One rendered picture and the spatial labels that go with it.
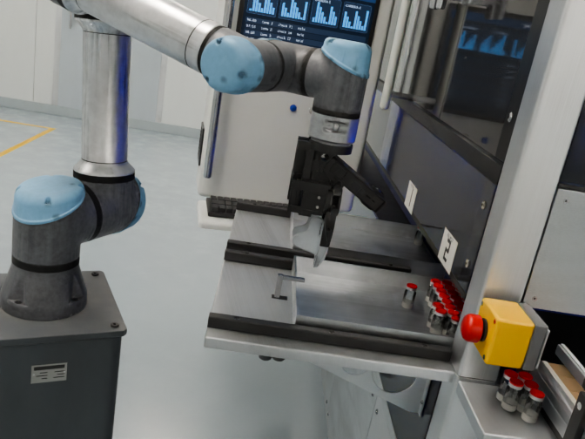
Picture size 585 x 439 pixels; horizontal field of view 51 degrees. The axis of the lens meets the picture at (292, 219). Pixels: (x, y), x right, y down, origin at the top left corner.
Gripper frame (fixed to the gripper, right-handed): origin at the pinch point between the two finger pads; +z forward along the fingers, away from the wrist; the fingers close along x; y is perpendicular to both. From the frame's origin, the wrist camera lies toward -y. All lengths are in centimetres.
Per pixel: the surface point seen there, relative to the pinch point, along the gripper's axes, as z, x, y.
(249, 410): 99, -95, 3
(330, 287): 11.2, -14.7, -4.8
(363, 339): 9.5, 7.4, -8.3
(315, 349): 11.4, 9.5, -0.7
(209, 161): 6, -80, 27
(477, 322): -1.6, 18.7, -20.9
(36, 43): 31, -544, 252
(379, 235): 11, -52, -20
